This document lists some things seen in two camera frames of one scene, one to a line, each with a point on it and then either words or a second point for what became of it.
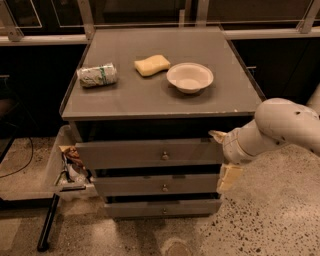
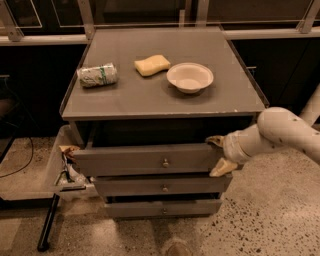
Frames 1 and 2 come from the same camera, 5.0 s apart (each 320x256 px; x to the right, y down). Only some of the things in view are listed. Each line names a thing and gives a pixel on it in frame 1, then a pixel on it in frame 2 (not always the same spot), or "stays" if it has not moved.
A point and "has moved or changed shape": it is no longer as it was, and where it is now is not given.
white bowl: (190, 77) stays
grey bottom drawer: (164, 209) stays
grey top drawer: (197, 150) has moved or changed shape
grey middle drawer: (157, 185) stays
